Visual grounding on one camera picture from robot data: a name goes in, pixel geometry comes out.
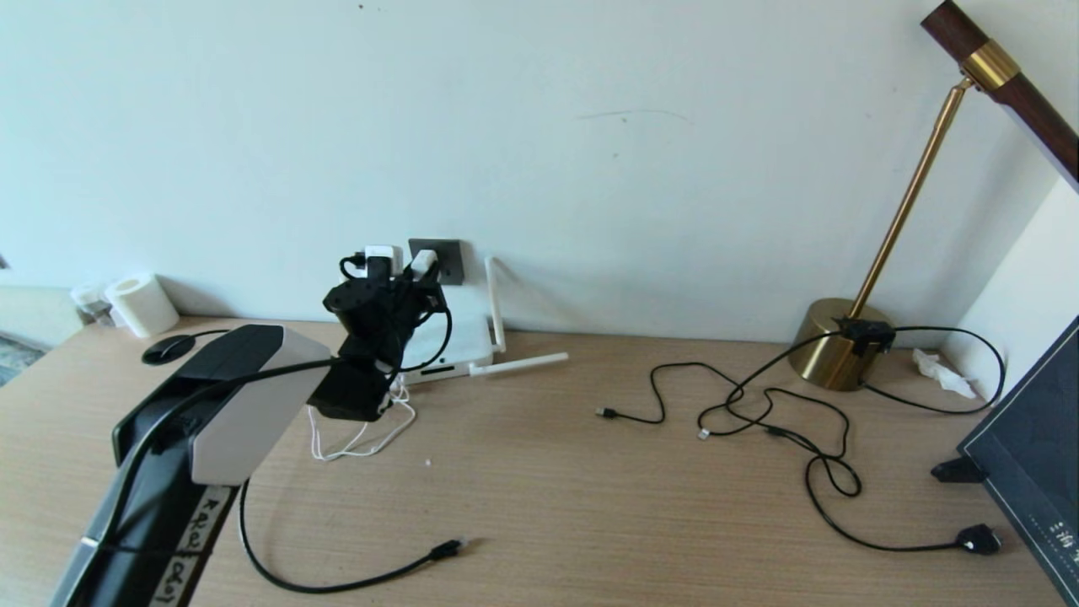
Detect white router with four antennas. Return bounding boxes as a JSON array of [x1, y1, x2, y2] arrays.
[[396, 257, 570, 385]]

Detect black oval desk grommet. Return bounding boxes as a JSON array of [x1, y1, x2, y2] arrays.
[[142, 335, 197, 365]]

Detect white toilet paper roll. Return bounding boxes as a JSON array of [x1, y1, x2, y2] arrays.
[[105, 272, 180, 338]]

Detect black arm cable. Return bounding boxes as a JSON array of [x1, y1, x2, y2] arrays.
[[101, 253, 456, 549]]

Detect dark blue framed board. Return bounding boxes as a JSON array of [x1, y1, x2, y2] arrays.
[[958, 314, 1079, 606]]

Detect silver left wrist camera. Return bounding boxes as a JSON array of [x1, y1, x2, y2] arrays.
[[362, 244, 404, 277]]

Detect black ethernet cable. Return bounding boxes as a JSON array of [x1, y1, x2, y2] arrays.
[[196, 329, 467, 594]]

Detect crumpled white tissue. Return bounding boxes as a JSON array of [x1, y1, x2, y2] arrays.
[[909, 349, 975, 400]]

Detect grey patterned cloth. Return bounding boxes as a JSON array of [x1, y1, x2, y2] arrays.
[[0, 334, 43, 389]]

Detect thin black lamp cord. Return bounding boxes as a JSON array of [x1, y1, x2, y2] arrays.
[[858, 325, 1006, 415]]

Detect small clear jar white lid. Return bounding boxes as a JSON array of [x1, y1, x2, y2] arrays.
[[72, 283, 115, 327]]

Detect grey wall socket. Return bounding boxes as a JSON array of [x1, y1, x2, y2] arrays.
[[409, 239, 466, 286]]

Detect black junction box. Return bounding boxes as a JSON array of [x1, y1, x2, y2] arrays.
[[833, 317, 893, 356]]

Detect black cable with silver tip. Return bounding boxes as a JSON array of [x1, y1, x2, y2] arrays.
[[696, 387, 861, 497]]

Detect black USB cable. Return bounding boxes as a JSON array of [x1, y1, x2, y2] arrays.
[[595, 331, 844, 426], [801, 421, 1002, 556]]

